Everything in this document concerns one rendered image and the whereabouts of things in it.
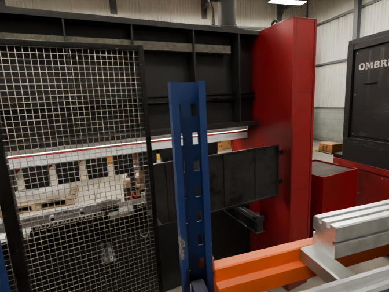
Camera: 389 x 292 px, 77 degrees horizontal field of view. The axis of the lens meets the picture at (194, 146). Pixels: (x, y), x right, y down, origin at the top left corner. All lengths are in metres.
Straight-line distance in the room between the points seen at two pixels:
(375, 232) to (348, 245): 0.08
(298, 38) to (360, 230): 1.72
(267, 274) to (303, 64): 1.80
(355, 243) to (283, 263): 0.15
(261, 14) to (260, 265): 10.17
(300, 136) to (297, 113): 0.19
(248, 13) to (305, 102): 8.28
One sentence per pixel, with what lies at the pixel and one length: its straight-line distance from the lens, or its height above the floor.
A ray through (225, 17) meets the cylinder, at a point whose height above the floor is 2.40.
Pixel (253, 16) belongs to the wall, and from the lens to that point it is 10.32.
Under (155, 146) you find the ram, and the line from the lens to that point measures 2.06.
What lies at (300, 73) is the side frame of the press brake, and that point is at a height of 1.89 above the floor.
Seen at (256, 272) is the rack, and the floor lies 1.37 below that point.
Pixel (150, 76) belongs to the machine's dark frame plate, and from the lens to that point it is 1.99.
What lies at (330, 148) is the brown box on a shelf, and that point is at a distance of 3.54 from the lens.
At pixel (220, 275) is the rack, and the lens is 0.53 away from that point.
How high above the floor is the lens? 1.71
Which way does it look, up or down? 10 degrees down
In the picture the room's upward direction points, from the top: 3 degrees counter-clockwise
